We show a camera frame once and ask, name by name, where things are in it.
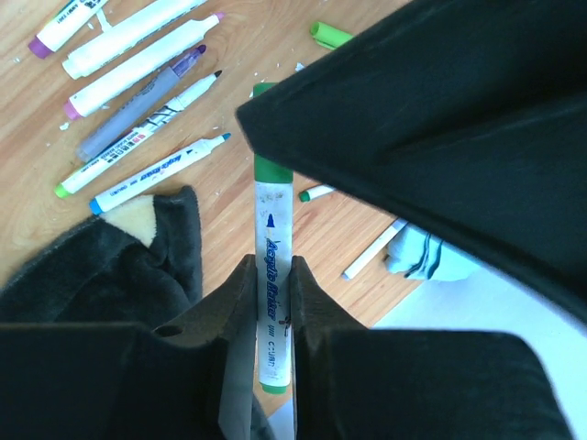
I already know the pink cap marker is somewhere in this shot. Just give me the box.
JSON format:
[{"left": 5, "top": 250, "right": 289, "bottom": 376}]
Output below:
[{"left": 63, "top": 12, "right": 225, "bottom": 120}]

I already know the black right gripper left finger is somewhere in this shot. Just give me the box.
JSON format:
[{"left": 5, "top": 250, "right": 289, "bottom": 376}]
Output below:
[{"left": 1, "top": 255, "right": 256, "bottom": 439}]

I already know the teal cap marker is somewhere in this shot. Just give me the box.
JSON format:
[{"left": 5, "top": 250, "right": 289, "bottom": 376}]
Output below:
[{"left": 89, "top": 133, "right": 231, "bottom": 215}]

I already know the lilac cap marker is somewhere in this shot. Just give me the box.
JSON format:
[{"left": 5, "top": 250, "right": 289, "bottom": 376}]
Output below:
[{"left": 342, "top": 218, "right": 408, "bottom": 281}]

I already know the light green pen cap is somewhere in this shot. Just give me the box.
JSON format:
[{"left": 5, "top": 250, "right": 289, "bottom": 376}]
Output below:
[{"left": 310, "top": 21, "right": 353, "bottom": 50}]

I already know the peach cap marker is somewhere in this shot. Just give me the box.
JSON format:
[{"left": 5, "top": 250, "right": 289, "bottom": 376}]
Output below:
[{"left": 62, "top": 0, "right": 205, "bottom": 80}]

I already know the light blue folded cloth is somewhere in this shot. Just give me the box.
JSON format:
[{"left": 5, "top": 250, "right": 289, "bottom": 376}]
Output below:
[{"left": 385, "top": 225, "right": 481, "bottom": 281}]

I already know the dark green cap marker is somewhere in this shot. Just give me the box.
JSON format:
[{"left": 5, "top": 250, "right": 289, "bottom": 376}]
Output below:
[{"left": 298, "top": 184, "right": 336, "bottom": 203}]

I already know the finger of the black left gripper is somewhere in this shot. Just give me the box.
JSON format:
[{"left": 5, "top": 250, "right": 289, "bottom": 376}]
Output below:
[{"left": 236, "top": 1, "right": 586, "bottom": 320}]

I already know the grey marker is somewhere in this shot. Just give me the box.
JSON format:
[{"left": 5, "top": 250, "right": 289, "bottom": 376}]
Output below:
[{"left": 77, "top": 44, "right": 206, "bottom": 163}]

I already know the purple cap marker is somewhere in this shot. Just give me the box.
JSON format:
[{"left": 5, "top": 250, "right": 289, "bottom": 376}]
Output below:
[{"left": 28, "top": 0, "right": 107, "bottom": 59}]

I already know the light green cap marker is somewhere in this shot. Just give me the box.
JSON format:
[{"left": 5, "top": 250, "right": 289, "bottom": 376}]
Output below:
[{"left": 54, "top": 70, "right": 223, "bottom": 199}]

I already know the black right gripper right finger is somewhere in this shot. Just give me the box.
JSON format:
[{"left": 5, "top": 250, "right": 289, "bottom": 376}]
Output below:
[{"left": 290, "top": 257, "right": 571, "bottom": 439}]

